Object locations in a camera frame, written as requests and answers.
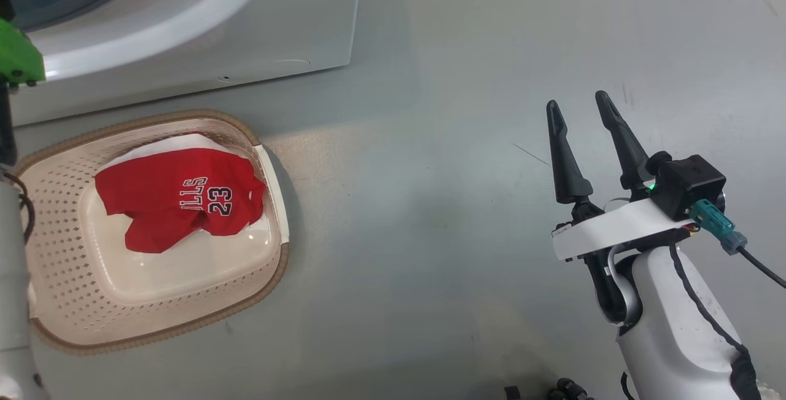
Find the beige perforated laundry basket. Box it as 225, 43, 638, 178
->
14, 109, 291, 356

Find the right camera cable teal connector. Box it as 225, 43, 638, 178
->
689, 198, 786, 291

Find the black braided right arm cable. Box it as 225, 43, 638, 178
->
668, 243, 764, 400

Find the red basketball jersey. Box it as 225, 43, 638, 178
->
94, 147, 268, 254

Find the white band right gripper body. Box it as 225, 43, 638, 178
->
551, 197, 695, 327

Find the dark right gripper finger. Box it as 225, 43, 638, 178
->
594, 90, 652, 192
546, 100, 594, 205

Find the white washing machine body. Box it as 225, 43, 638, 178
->
0, 0, 365, 127

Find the green band left gripper body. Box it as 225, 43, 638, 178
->
0, 16, 47, 167

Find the tangled black cable bundle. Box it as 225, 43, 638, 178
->
504, 377, 594, 400

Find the round drain filter cover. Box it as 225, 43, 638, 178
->
218, 58, 312, 83

